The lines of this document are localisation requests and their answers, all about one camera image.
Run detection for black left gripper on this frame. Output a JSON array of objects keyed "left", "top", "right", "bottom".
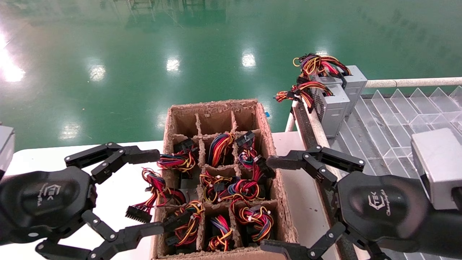
[{"left": 0, "top": 142, "right": 165, "bottom": 260}]

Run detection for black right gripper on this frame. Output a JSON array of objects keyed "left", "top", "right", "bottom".
[{"left": 260, "top": 144, "right": 433, "bottom": 260}]

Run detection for red wire bundle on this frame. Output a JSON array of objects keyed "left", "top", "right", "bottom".
[{"left": 125, "top": 167, "right": 188, "bottom": 223}]

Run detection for grey power supply coloured cables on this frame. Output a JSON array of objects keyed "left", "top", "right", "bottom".
[
  {"left": 236, "top": 131, "right": 268, "bottom": 171},
  {"left": 227, "top": 157, "right": 276, "bottom": 203},
  {"left": 275, "top": 81, "right": 351, "bottom": 138},
  {"left": 292, "top": 53, "right": 368, "bottom": 117},
  {"left": 208, "top": 215, "right": 233, "bottom": 252},
  {"left": 208, "top": 132, "right": 236, "bottom": 167},
  {"left": 164, "top": 200, "right": 205, "bottom": 253},
  {"left": 156, "top": 138, "right": 200, "bottom": 188},
  {"left": 200, "top": 170, "right": 235, "bottom": 203},
  {"left": 235, "top": 204, "right": 275, "bottom": 246}
]

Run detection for black conveyor edge strip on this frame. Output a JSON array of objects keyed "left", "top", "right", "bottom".
[{"left": 291, "top": 103, "right": 358, "bottom": 260}]

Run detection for brown cardboard divider box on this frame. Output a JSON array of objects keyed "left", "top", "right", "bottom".
[{"left": 151, "top": 99, "right": 299, "bottom": 260}]

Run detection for conveyor belt with clear dividers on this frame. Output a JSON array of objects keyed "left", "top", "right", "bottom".
[{"left": 325, "top": 86, "right": 462, "bottom": 260}]

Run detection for white conveyor frame post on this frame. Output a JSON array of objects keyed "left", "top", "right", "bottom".
[{"left": 285, "top": 108, "right": 297, "bottom": 133}]

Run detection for beige conveyor side rail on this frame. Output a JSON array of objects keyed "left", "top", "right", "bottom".
[{"left": 294, "top": 100, "right": 345, "bottom": 179}]

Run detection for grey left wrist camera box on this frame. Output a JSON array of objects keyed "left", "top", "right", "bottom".
[{"left": 0, "top": 125, "right": 16, "bottom": 178}]

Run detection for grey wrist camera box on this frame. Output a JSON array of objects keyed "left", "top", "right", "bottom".
[
  {"left": 411, "top": 128, "right": 462, "bottom": 211},
  {"left": 0, "top": 125, "right": 16, "bottom": 178}
]

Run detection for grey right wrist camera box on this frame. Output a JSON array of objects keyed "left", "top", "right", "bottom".
[{"left": 411, "top": 128, "right": 462, "bottom": 211}]

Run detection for beige conveyor end rail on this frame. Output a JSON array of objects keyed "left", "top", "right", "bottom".
[{"left": 365, "top": 77, "right": 462, "bottom": 89}]

